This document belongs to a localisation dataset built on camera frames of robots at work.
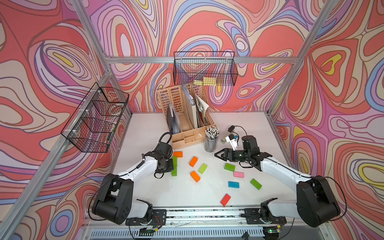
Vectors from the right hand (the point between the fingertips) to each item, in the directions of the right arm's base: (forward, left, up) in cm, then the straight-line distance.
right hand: (219, 159), depth 82 cm
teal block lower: (-11, -8, -11) cm, 17 cm away
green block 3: (-11, -21, -11) cm, 26 cm away
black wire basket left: (+10, +65, +20) cm, 68 cm away
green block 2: (0, -8, -11) cm, 13 cm away
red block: (-18, -2, -11) cm, 21 cm away
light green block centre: (0, +9, -12) cm, 15 cm away
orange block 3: (-5, +14, -10) cm, 18 cm away
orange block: (+9, +23, -10) cm, 27 cm away
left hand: (0, +28, -9) cm, 29 cm away
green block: (-3, +26, -10) cm, 28 cm away
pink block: (-5, -12, -12) cm, 18 cm away
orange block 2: (+4, +15, -9) cm, 18 cm away
